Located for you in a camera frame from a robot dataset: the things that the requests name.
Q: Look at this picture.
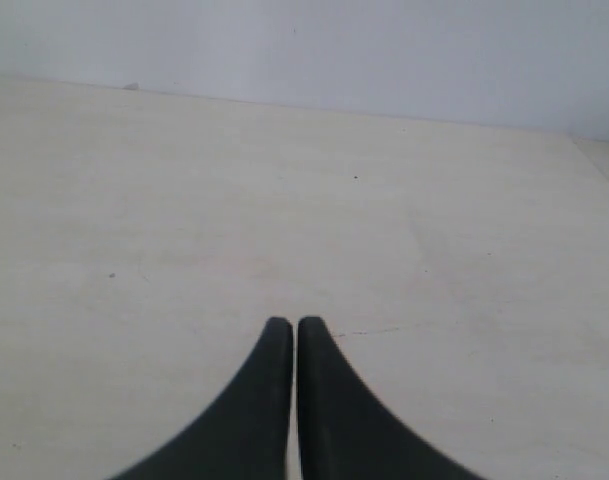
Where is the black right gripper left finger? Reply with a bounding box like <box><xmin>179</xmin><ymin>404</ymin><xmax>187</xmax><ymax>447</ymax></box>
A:
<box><xmin>116</xmin><ymin>317</ymin><xmax>293</xmax><ymax>479</ymax></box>

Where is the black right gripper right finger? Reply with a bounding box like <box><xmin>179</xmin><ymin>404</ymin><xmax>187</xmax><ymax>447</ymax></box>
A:
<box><xmin>296</xmin><ymin>317</ymin><xmax>479</xmax><ymax>480</ymax></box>

